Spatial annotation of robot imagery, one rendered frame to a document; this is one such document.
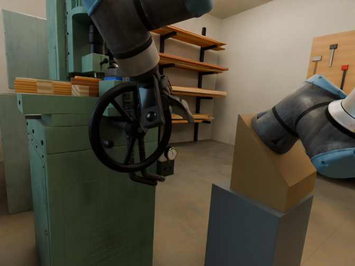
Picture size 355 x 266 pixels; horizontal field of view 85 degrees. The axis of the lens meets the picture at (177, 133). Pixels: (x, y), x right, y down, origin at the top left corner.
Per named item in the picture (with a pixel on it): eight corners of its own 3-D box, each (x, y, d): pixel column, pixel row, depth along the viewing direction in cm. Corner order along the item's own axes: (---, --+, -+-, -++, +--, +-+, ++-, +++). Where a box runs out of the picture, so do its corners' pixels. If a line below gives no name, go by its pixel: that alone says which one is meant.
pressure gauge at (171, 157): (167, 165, 88) (168, 148, 87) (161, 162, 91) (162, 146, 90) (177, 162, 92) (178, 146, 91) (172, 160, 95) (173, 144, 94)
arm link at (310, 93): (296, 114, 81) (340, 83, 69) (313, 145, 69) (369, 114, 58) (270, 98, 76) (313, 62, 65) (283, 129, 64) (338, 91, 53)
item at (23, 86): (15, 92, 66) (14, 79, 65) (15, 92, 67) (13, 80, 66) (167, 100, 110) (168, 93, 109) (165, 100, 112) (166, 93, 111)
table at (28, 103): (24, 117, 49) (22, 93, 48) (16, 108, 71) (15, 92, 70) (191, 115, 89) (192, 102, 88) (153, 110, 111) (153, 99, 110)
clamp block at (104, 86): (112, 107, 63) (112, 79, 62) (97, 105, 73) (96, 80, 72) (150, 108, 73) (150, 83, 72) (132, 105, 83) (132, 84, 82)
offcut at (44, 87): (54, 94, 64) (53, 81, 64) (52, 94, 61) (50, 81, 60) (40, 94, 63) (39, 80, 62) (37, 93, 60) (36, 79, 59)
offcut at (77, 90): (81, 96, 70) (81, 85, 70) (89, 96, 70) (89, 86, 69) (71, 95, 66) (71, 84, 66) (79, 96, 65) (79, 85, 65)
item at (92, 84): (72, 95, 70) (71, 77, 69) (71, 95, 71) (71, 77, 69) (131, 98, 86) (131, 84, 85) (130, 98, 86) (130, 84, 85)
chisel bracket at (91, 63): (92, 75, 77) (92, 52, 76) (81, 76, 87) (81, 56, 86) (110, 77, 82) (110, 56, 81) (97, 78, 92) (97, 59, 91)
